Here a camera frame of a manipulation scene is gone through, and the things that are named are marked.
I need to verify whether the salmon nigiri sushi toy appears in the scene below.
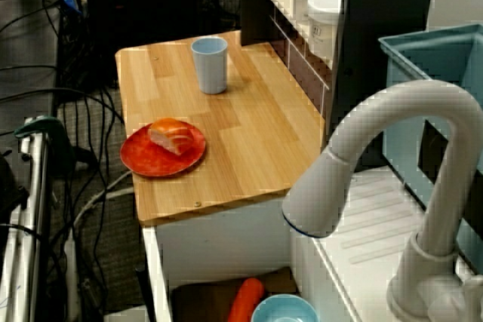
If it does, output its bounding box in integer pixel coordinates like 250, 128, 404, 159
147, 118, 195, 156

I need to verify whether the light blue plastic cup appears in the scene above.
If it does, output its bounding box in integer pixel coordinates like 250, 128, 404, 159
190, 36, 229, 95

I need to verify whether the red round plate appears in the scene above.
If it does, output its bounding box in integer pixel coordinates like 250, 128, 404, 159
119, 122, 208, 179

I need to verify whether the white toy kitchen unit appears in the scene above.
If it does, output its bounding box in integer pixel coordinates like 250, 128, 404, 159
141, 165, 483, 322

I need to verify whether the orange toy carrot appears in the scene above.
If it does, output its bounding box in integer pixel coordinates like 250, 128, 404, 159
226, 278, 266, 322

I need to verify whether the black computer case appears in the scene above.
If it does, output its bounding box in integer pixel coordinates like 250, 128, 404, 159
82, 0, 198, 87

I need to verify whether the brown board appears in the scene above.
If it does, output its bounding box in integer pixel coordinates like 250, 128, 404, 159
170, 267, 302, 322

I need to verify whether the light blue bowl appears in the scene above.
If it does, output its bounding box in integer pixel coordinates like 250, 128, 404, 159
251, 293, 320, 322

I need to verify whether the teal plastic bin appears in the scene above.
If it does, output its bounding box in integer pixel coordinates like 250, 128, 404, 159
378, 23, 483, 276

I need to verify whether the black tiled shelf hutch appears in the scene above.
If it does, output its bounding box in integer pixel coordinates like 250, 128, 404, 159
239, 0, 435, 142

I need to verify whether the green metal clamp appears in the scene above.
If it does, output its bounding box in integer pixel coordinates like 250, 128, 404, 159
14, 115, 78, 176

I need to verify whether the grey curved faucet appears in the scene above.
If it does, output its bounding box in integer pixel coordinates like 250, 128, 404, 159
281, 79, 483, 322

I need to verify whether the white cable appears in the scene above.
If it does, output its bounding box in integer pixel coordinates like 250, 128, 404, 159
71, 170, 136, 227

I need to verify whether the aluminium frame rail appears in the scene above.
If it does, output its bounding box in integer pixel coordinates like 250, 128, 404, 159
0, 121, 52, 322

